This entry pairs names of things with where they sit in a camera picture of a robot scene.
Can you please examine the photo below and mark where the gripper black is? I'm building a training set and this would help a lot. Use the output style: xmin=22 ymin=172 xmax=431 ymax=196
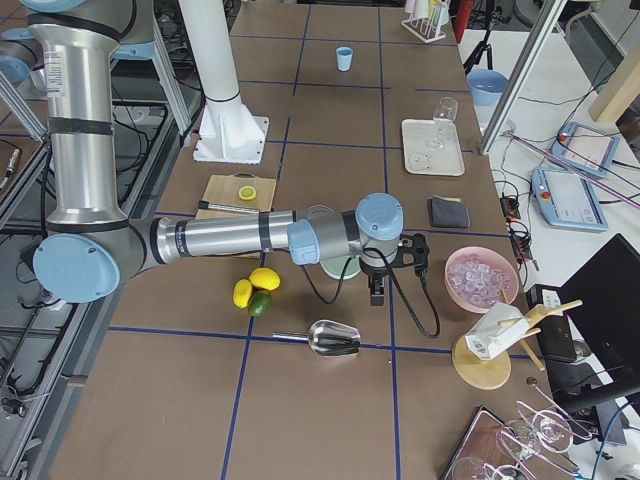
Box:
xmin=359 ymin=248 xmax=396 ymax=306

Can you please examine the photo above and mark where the green ceramic bowl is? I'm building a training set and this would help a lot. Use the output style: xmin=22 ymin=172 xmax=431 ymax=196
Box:
xmin=320 ymin=256 xmax=360 ymax=280

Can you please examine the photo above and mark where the light blue plastic cup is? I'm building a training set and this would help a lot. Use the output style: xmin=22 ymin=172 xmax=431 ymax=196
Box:
xmin=336 ymin=46 xmax=353 ymax=72

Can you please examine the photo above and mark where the metal ice scoop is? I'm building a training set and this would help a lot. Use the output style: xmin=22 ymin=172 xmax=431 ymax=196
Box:
xmin=272 ymin=319 xmax=361 ymax=357

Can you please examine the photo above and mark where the pink bowl of ice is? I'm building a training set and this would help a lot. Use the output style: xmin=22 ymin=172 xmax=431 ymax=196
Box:
xmin=444 ymin=246 xmax=519 ymax=313

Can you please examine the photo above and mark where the blue bowl with fork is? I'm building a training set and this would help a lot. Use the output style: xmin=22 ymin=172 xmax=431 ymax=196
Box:
xmin=466 ymin=69 xmax=509 ymax=106

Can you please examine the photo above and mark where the yellow lemon large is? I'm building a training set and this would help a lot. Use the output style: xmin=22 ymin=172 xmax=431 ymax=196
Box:
xmin=249 ymin=267 xmax=281 ymax=291

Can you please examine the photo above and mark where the green lime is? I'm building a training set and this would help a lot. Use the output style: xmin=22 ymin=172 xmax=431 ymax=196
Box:
xmin=247 ymin=290 xmax=272 ymax=317

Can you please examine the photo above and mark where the wooden stand with carton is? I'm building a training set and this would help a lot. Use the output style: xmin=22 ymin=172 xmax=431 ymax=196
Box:
xmin=452 ymin=300 xmax=583 ymax=390

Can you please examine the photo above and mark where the yellow lemon small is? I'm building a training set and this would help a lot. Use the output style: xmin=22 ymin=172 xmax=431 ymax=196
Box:
xmin=232 ymin=279 xmax=253 ymax=309

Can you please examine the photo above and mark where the cream bear tray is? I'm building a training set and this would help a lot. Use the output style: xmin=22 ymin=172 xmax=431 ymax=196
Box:
xmin=401 ymin=119 xmax=465 ymax=177

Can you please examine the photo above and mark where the half lemon slice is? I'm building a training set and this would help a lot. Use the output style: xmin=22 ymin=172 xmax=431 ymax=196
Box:
xmin=238 ymin=185 xmax=257 ymax=202

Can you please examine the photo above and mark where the wooden cutting board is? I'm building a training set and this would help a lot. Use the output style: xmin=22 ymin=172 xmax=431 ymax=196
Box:
xmin=193 ymin=173 xmax=278 ymax=260

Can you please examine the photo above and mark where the clear wine glass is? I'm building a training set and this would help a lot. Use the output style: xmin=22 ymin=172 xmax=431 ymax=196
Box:
xmin=428 ymin=96 xmax=458 ymax=151

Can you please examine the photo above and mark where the silver metal cylinder tool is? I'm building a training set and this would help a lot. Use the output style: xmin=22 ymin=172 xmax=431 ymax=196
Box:
xmin=198 ymin=200 xmax=260 ymax=214

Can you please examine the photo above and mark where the blue teach pendant near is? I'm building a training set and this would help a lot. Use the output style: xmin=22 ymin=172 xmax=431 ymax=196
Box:
xmin=531 ymin=167 xmax=609 ymax=232

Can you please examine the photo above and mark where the blue teach pendant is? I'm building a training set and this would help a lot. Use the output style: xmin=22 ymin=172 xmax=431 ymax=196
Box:
xmin=531 ymin=167 xmax=609 ymax=232
xmin=551 ymin=121 xmax=620 ymax=178

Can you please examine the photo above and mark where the black monitor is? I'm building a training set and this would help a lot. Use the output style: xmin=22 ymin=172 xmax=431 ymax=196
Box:
xmin=559 ymin=233 xmax=639 ymax=412

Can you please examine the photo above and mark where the blue teach pendant far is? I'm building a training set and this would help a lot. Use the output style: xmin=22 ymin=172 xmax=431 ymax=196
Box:
xmin=551 ymin=121 xmax=620 ymax=178

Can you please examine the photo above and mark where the red cylinder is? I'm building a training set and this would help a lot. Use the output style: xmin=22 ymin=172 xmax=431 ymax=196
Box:
xmin=454 ymin=0 xmax=474 ymax=44

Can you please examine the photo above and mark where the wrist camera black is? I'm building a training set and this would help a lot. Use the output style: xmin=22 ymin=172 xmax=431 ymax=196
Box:
xmin=398 ymin=233 xmax=430 ymax=278

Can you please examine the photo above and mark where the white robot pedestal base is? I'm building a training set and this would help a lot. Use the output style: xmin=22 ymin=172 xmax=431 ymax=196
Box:
xmin=179 ymin=0 xmax=269 ymax=165

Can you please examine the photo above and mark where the white wire cup rack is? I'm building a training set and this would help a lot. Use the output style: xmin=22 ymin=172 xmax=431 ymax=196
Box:
xmin=401 ymin=0 xmax=449 ymax=44

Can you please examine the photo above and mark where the black camera tripod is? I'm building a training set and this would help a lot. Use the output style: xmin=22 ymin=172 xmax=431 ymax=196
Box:
xmin=463 ymin=0 xmax=501 ymax=75

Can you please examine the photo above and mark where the aluminium frame post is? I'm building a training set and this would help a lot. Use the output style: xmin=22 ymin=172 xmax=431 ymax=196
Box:
xmin=479 ymin=0 xmax=567 ymax=155

